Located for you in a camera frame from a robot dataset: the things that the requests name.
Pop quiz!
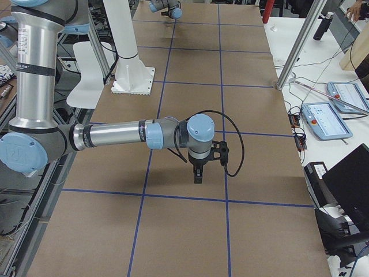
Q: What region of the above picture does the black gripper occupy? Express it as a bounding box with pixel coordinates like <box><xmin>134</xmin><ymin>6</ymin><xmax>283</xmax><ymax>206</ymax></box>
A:
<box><xmin>188</xmin><ymin>149</ymin><xmax>213</xmax><ymax>184</ymax></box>

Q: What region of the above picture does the white plastic chair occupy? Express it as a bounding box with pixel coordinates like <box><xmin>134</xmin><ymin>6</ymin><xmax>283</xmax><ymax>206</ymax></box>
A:
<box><xmin>67</xmin><ymin>41</ymin><xmax>104</xmax><ymax>109</ymax></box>

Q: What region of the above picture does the near blue teach pendant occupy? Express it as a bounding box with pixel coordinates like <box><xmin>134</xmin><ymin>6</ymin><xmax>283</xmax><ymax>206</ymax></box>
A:
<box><xmin>302</xmin><ymin>102</ymin><xmax>353</xmax><ymax>141</ymax></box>

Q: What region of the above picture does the blue teach pendant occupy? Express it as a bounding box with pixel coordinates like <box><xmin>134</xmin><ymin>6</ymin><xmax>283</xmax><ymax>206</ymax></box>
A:
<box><xmin>302</xmin><ymin>102</ymin><xmax>353</xmax><ymax>141</ymax></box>
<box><xmin>327</xmin><ymin>82</ymin><xmax>368</xmax><ymax>114</ymax></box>

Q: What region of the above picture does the white side table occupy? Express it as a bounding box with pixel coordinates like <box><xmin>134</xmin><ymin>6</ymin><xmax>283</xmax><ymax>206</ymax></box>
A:
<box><xmin>264</xmin><ymin>17</ymin><xmax>368</xmax><ymax>169</ymax></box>

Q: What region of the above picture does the black laptop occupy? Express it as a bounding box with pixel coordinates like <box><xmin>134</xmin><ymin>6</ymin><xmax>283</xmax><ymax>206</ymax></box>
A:
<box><xmin>323</xmin><ymin>144</ymin><xmax>368</xmax><ymax>231</ymax></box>

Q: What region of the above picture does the far blue teach pendant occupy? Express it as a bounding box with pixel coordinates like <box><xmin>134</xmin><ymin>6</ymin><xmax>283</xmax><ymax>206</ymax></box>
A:
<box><xmin>327</xmin><ymin>82</ymin><xmax>368</xmax><ymax>114</ymax></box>

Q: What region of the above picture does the black thermos bottle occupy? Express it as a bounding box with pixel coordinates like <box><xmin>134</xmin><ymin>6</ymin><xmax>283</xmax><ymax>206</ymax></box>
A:
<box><xmin>313</xmin><ymin>12</ymin><xmax>334</xmax><ymax>40</ymax></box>

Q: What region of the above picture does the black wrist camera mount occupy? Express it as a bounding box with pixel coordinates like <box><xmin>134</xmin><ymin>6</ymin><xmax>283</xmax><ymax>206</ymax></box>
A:
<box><xmin>210</xmin><ymin>141</ymin><xmax>229</xmax><ymax>167</ymax></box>

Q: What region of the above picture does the black camera cable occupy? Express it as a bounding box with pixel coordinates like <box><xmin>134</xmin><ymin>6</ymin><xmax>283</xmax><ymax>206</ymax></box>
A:
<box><xmin>168</xmin><ymin>110</ymin><xmax>246</xmax><ymax>177</ymax></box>

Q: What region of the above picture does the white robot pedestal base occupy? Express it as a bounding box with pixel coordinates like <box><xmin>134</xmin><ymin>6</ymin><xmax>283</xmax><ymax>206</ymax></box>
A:
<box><xmin>103</xmin><ymin>0</ymin><xmax>155</xmax><ymax>95</ymax></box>

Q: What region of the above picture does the aluminium frame post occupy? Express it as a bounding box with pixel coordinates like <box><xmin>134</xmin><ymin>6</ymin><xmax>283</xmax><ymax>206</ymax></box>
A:
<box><xmin>276</xmin><ymin>0</ymin><xmax>327</xmax><ymax>91</ymax></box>

